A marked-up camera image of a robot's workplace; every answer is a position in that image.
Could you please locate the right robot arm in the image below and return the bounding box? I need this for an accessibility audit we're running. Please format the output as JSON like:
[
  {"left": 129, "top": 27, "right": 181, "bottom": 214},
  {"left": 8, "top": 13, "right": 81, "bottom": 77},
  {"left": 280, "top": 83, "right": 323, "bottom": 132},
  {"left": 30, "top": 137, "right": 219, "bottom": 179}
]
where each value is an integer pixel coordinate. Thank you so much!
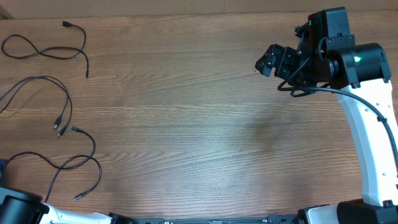
[{"left": 255, "top": 7, "right": 397, "bottom": 223}]

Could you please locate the black usb cable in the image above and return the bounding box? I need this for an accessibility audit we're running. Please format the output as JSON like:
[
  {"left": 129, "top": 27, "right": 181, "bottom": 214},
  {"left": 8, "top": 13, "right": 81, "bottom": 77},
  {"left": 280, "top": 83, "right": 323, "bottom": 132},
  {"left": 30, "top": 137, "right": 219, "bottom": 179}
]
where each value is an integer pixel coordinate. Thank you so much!
[
  {"left": 6, "top": 126, "right": 103, "bottom": 203},
  {"left": 0, "top": 75, "right": 73, "bottom": 138},
  {"left": 1, "top": 21, "right": 90, "bottom": 80}
]

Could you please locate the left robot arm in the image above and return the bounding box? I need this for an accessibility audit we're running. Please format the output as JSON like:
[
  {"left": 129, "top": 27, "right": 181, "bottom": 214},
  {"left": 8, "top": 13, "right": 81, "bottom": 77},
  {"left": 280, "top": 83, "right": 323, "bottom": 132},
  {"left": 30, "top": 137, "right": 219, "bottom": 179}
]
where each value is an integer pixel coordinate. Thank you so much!
[{"left": 1, "top": 187, "right": 138, "bottom": 224}]

